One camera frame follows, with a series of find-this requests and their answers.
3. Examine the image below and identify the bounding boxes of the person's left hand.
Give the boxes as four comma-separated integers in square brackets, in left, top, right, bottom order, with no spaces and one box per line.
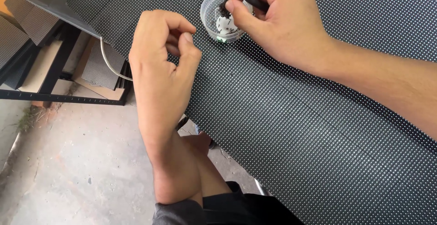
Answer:
[128,9,203,148]

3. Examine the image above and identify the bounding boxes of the pile of small black screws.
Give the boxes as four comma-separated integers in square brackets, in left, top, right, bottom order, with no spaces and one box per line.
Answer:
[218,0,233,19]

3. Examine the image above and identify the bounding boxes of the metal stool leg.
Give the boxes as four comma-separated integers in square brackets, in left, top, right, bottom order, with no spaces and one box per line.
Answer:
[254,179,274,197]

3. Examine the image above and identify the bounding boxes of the clear plastic cup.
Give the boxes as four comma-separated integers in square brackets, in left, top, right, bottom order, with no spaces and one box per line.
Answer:
[200,0,253,44]

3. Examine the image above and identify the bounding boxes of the grey cable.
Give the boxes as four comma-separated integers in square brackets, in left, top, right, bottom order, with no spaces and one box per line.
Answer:
[100,37,134,82]

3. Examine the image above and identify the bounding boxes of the white round magnet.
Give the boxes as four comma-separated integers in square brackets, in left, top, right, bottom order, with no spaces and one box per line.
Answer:
[215,13,239,35]

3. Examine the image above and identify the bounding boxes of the person's grey sleeve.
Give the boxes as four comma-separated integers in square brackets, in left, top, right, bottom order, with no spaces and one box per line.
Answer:
[152,198,207,225]

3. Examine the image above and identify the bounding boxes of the large black dotted LED panel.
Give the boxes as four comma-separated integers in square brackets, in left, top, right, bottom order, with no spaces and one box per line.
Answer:
[66,0,437,225]

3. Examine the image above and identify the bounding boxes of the black metal rack with panels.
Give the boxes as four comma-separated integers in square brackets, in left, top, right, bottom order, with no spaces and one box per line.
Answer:
[0,0,134,107]

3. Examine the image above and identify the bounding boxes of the person's right hand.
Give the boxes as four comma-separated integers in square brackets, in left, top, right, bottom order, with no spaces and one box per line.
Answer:
[225,0,335,69]

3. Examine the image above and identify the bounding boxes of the person's leg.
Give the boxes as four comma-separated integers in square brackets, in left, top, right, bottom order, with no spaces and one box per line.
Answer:
[180,131,233,199]

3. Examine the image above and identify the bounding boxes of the person's black shorts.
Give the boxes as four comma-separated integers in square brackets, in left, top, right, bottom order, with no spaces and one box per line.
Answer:
[201,181,305,225]

